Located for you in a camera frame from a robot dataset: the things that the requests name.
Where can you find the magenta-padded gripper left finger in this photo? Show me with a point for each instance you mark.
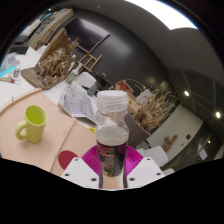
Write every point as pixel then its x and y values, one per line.
pixel 78 170

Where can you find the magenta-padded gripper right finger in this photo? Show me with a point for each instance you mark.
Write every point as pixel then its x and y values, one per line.
pixel 145 170

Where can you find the clear bottle with dark drink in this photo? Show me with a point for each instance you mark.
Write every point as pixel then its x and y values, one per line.
pixel 111 133

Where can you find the white plastic chair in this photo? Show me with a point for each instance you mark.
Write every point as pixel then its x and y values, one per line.
pixel 155 156

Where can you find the tan wooden drawing board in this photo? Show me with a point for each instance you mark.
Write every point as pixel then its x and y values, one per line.
pixel 56 133

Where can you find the dry plant in dark pot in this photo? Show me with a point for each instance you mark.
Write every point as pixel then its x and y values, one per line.
pixel 156 110

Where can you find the yellow-green mug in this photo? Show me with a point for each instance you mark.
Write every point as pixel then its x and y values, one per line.
pixel 33 128

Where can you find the grey printed newspaper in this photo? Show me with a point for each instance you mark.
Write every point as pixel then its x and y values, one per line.
pixel 76 103

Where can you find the white plaster figure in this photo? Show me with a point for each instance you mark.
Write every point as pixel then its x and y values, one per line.
pixel 144 96

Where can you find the dark grey kettle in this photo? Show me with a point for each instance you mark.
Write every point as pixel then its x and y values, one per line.
pixel 93 89

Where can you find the recessed ceiling spotlights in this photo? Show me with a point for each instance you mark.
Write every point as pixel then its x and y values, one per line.
pixel 186 93

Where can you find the red box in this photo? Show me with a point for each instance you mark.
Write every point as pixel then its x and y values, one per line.
pixel 121 85

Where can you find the small green-labelled spray bottle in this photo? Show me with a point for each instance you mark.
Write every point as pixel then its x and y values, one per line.
pixel 71 76

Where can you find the brown carved root sculpture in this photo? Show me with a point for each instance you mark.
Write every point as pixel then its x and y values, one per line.
pixel 53 66

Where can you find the wooden easel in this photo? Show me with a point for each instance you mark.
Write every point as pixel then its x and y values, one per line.
pixel 45 38
pixel 89 63

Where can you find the small grey jar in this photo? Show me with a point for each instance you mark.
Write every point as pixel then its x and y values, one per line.
pixel 17 71

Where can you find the purple and teal painting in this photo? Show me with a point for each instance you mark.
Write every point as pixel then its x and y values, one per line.
pixel 8 65

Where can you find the white glass-door cabinet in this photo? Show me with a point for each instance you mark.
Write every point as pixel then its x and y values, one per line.
pixel 53 23

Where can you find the long white ceiling light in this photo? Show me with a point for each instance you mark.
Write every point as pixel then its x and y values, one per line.
pixel 163 13

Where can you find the black wall screen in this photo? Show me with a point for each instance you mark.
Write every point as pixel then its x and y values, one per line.
pixel 85 33

